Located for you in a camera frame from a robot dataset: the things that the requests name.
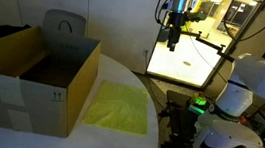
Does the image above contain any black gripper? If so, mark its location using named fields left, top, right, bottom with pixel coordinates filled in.
left=168, top=12, right=188, bottom=51

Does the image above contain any yellow-green towel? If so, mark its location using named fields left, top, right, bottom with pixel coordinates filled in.
left=82, top=80, right=148, bottom=136

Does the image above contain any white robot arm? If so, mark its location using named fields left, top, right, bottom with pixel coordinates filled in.
left=193, top=54, right=265, bottom=148

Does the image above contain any open cardboard box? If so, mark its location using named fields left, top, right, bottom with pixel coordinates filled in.
left=0, top=27, right=101, bottom=138

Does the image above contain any black equipment cart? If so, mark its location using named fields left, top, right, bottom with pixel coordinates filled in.
left=160, top=90, right=265, bottom=148

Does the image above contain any grey chair backrest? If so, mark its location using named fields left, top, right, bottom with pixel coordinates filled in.
left=42, top=9, right=86, bottom=36

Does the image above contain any black cloth bag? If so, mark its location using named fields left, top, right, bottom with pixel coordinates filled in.
left=0, top=24, right=29, bottom=38

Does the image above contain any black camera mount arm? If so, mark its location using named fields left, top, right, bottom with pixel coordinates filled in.
left=181, top=31, right=235, bottom=62

